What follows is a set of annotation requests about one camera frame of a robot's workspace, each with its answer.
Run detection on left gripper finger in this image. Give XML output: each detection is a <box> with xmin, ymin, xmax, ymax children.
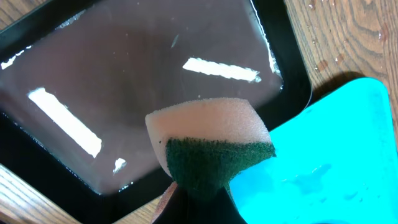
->
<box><xmin>152</xmin><ymin>183</ymin><xmax>246</xmax><ymax>224</ymax></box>

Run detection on green sponge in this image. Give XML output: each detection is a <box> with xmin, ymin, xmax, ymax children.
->
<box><xmin>145</xmin><ymin>98</ymin><xmax>276</xmax><ymax>201</ymax></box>

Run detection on black rectangular tray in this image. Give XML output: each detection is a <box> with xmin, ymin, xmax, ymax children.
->
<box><xmin>1</xmin><ymin>0</ymin><xmax>312</xmax><ymax>223</ymax></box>

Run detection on teal plastic tray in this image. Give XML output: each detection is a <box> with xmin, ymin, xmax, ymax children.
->
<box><xmin>230</xmin><ymin>78</ymin><xmax>397</xmax><ymax>224</ymax></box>

